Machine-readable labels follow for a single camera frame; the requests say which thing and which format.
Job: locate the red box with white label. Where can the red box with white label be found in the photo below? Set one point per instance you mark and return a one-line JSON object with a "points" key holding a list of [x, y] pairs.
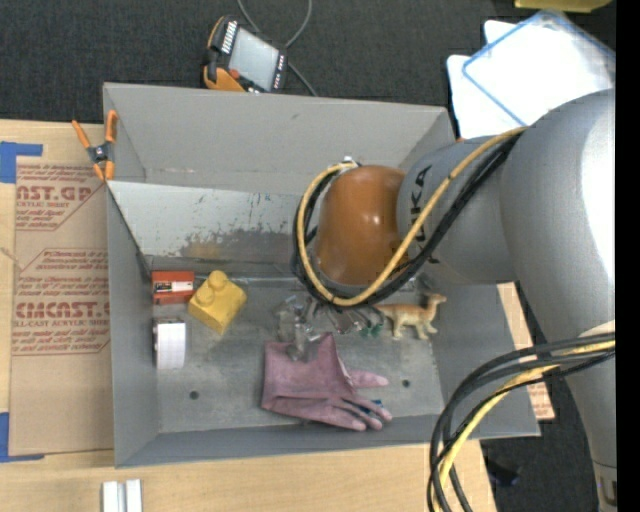
{"points": [[172, 287]]}

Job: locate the grey metal bin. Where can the grey metal bin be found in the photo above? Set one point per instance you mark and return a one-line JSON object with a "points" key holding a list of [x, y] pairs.
{"points": [[240, 150]]}

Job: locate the pink glove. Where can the pink glove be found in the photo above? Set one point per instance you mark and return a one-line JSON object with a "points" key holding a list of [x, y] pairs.
{"points": [[305, 385]]}

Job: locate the yellow toy brick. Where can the yellow toy brick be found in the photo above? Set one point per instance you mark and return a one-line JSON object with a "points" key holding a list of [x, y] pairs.
{"points": [[217, 302]]}

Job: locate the tan toy dinosaur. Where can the tan toy dinosaur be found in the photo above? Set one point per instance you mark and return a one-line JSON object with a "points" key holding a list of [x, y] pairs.
{"points": [[412, 315]]}

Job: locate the white tape roll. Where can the white tape roll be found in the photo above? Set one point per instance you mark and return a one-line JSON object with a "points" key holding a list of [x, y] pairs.
{"points": [[171, 345]]}

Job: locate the brown cardboard board red print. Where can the brown cardboard board red print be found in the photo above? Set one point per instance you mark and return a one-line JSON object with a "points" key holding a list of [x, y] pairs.
{"points": [[60, 390]]}

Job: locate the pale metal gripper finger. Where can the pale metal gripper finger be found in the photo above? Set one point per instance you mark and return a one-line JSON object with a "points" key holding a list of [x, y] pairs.
{"points": [[289, 314], [303, 345]]}

